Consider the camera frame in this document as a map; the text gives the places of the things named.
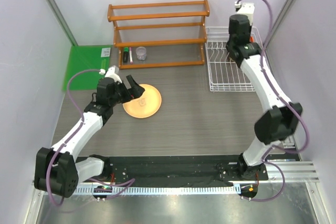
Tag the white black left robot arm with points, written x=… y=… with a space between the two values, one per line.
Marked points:
x=71 y=148

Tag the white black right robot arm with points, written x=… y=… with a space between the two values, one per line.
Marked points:
x=279 y=120

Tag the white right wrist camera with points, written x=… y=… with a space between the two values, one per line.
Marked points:
x=246 y=9

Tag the white wire dish rack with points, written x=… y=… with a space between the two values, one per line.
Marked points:
x=223 y=73

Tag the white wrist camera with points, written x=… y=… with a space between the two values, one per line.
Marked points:
x=246 y=9
x=112 y=72

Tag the orange wooden shelf rack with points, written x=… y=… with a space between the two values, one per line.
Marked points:
x=159 y=24

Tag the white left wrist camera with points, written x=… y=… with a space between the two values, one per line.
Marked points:
x=112 y=72

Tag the pink white marker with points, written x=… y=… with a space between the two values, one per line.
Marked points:
x=130 y=55

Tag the clear plastic cup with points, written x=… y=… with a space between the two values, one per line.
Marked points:
x=141 y=53

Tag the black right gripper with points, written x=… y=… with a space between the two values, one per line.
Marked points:
x=249 y=30

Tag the green plastic mat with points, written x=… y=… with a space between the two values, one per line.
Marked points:
x=85 y=58

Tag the aluminium front rail frame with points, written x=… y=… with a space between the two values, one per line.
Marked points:
x=282 y=173

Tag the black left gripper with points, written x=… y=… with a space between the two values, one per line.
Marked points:
x=136 y=91

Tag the black green marker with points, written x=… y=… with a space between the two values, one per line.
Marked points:
x=125 y=54

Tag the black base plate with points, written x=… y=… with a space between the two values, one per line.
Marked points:
x=180 y=171

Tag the cream yellow plate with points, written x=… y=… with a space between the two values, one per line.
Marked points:
x=145 y=106

